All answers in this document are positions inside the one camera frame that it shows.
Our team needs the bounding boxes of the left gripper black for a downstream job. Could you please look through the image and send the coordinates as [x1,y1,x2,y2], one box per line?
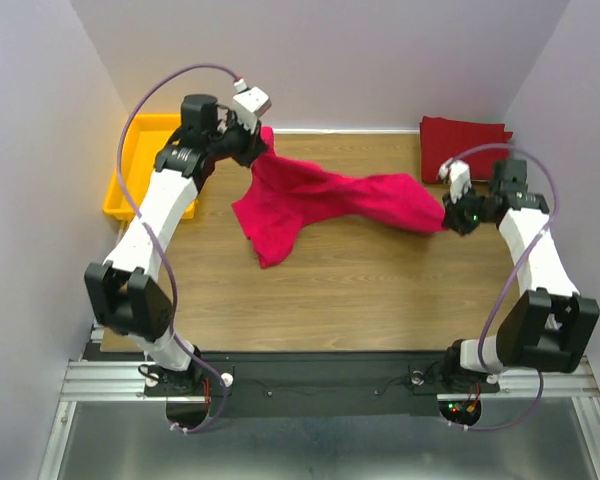
[207,109,267,169]

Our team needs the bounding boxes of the pink red t shirt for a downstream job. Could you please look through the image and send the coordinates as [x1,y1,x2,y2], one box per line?
[232,126,445,269]

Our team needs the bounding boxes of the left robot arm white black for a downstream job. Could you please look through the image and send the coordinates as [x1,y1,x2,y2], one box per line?
[84,87,270,395]

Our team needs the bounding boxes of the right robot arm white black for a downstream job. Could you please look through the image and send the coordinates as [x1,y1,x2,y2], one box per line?
[439,159,600,390]

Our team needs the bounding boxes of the folded dark red shirt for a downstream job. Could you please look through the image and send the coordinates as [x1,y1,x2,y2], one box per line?
[420,116,513,184]

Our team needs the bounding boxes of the yellow plastic tray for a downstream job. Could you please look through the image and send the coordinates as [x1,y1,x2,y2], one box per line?
[103,113,180,222]

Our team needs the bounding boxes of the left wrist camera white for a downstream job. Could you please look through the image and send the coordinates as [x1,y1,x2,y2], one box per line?
[231,87,271,130]

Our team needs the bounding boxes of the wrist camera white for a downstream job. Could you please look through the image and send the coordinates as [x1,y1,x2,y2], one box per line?
[438,158,472,203]
[231,87,271,130]

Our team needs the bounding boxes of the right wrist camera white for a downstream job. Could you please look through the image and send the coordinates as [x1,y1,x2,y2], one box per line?
[438,158,472,203]

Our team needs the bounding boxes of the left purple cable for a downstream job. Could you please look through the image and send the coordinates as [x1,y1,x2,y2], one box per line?
[118,64,251,435]

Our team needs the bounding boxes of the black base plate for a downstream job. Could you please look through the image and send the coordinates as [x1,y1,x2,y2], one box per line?
[138,351,499,429]

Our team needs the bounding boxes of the aluminium rail frame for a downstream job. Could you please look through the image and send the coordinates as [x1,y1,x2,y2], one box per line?
[40,329,600,479]

